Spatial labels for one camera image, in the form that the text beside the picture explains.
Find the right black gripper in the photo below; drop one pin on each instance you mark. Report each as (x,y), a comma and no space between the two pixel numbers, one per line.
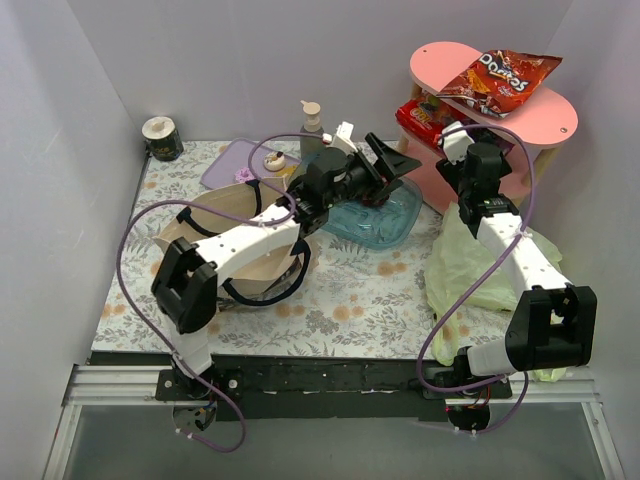
(447,168)

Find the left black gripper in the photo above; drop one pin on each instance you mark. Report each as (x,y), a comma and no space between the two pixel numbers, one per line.
(373,171)

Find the red grape bunch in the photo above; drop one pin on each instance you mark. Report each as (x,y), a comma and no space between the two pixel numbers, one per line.
(375,202)

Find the red fruit candy bag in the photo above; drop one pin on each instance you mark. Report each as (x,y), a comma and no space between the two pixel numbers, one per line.
(426,116)

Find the light green plastic grocery bag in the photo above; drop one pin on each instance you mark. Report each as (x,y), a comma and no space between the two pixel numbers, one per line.
(490,269)

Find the orange Doritos chip bag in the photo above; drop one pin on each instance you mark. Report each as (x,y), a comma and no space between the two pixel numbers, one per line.
(499,81)

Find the white cream toy pastry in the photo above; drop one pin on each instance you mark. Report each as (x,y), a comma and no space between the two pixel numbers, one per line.
(274,161)

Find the purple toy food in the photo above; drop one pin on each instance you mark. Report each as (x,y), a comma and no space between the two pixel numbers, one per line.
(243,175)

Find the beige canvas tote bag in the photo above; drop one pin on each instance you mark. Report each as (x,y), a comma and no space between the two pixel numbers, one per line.
(267,277)

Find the purple snack bag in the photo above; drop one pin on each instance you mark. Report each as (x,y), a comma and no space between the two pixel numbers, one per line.
(487,136)

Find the orange toy bread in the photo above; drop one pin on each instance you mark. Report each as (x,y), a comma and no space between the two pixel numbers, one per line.
(287,171)

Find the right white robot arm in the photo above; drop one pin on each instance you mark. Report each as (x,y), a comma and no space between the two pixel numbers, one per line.
(554,321)

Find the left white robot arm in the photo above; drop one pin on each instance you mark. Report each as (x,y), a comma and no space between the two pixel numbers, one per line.
(192,272)

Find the blue transparent plastic tray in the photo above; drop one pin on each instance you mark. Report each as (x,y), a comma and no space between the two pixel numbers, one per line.
(379,227)

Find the grey soap pump bottle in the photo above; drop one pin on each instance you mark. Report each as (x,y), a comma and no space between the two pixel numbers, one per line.
(312,142)

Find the pink three-tier shelf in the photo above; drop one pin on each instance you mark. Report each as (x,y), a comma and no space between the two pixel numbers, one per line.
(544,123)

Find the purple plastic lid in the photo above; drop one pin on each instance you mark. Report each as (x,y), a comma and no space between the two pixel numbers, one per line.
(221,172)

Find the floral table mat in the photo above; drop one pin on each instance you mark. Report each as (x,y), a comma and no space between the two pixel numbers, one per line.
(355,302)

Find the white cup behind tote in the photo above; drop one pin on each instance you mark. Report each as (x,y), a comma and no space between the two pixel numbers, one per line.
(162,138)

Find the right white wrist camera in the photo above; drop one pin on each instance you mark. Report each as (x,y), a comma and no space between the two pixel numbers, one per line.
(454,142)

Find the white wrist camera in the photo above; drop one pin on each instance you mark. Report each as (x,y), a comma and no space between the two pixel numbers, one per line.
(454,142)
(341,139)

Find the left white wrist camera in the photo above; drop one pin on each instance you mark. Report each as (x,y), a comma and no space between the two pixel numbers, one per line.
(341,139)

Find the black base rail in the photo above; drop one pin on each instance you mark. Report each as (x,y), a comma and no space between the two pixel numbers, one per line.
(289,387)

